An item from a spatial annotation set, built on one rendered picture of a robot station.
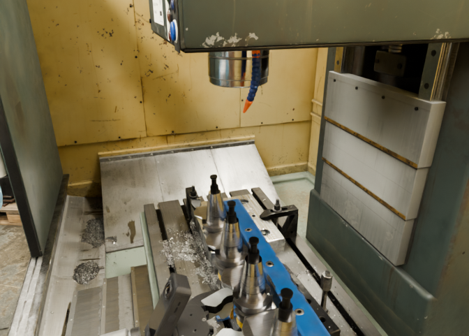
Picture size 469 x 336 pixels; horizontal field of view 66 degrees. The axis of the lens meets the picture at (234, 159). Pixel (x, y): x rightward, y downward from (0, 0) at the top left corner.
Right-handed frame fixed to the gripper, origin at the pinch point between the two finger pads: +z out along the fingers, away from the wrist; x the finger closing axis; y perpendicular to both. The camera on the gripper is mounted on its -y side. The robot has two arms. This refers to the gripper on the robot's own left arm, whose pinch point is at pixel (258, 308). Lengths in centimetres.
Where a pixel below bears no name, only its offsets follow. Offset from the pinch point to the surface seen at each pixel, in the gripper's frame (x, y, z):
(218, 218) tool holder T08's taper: -20.0, -5.0, -0.8
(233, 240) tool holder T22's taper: -9.3, -7.1, -1.1
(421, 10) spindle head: -19, -42, 40
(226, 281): -4.8, -2.6, -3.9
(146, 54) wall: -152, -21, -1
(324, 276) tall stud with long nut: -19.5, 17.7, 25.1
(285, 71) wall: -151, -6, 76
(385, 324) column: -29, 56, 57
